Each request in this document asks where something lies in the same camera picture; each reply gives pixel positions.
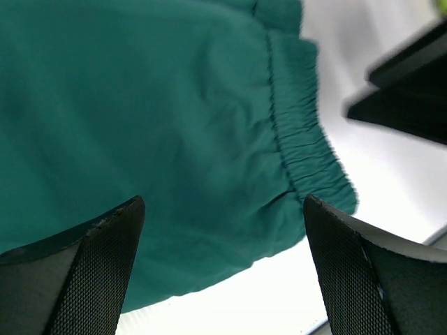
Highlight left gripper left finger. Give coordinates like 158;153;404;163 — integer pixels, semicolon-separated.
1;196;145;335

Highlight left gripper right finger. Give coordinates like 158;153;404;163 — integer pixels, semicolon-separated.
304;195;446;334

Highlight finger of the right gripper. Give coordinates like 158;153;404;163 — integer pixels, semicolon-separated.
367;18;446;87
346;85;446;145

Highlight teal green shorts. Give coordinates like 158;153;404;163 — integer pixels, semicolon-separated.
1;1;357;312

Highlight lime green shorts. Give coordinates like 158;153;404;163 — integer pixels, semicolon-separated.
432;0;447;17

